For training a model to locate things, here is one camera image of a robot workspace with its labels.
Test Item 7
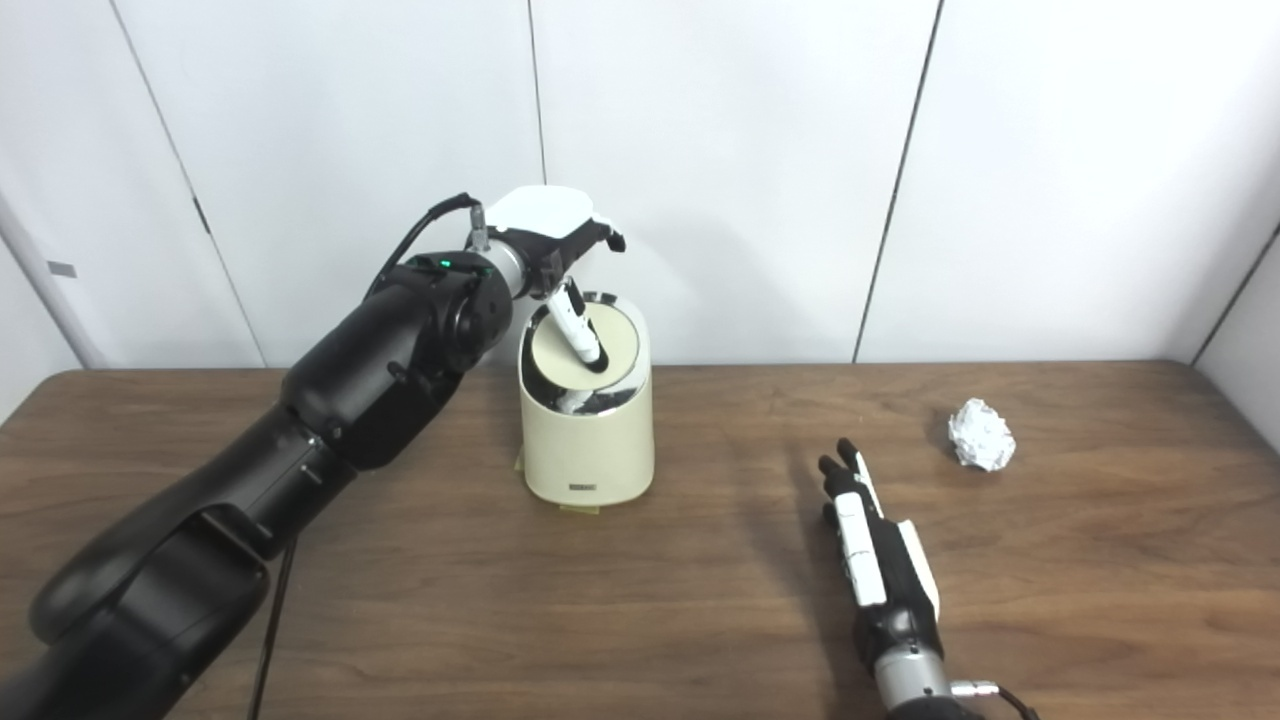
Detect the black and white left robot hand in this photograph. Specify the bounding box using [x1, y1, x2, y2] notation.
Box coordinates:
[468, 186, 627, 371]

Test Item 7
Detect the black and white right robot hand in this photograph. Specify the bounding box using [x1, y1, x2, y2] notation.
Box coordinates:
[818, 438, 943, 669]

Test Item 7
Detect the white paper ball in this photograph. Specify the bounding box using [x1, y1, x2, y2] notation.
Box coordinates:
[948, 398, 1017, 472]

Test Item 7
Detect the cream-colored lidded trash bin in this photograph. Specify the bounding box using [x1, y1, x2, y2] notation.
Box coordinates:
[517, 291, 656, 506]

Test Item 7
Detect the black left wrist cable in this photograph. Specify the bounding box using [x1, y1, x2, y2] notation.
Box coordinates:
[248, 193, 489, 720]

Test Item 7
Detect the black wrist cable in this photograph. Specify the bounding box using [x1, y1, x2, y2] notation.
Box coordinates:
[950, 680, 1041, 720]
[248, 193, 489, 720]

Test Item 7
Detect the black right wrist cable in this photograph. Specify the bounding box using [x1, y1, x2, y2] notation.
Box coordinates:
[950, 680, 1041, 720]

